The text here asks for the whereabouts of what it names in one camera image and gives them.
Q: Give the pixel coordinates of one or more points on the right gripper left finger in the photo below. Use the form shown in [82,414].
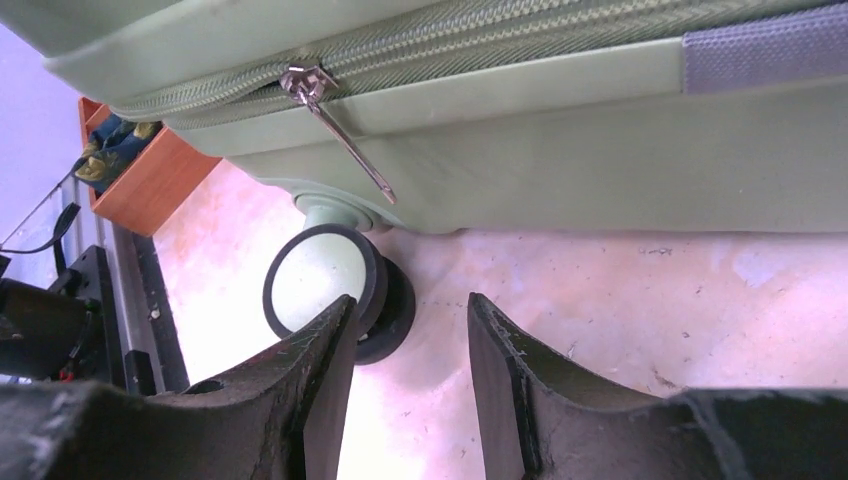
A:
[277,415]

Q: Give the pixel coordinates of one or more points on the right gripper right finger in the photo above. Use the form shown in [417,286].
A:
[543,416]

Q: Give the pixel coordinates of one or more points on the green suitcase blue lining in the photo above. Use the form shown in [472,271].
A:
[703,116]

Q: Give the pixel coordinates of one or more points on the silver zipper pull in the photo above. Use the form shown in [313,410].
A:
[307,84]

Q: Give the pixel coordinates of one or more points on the orange wooden tray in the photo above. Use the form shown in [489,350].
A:
[149,191]

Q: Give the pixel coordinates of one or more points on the patterned item in tray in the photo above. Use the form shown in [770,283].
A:
[110,149]

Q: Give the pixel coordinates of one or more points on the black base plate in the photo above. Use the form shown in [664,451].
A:
[105,317]

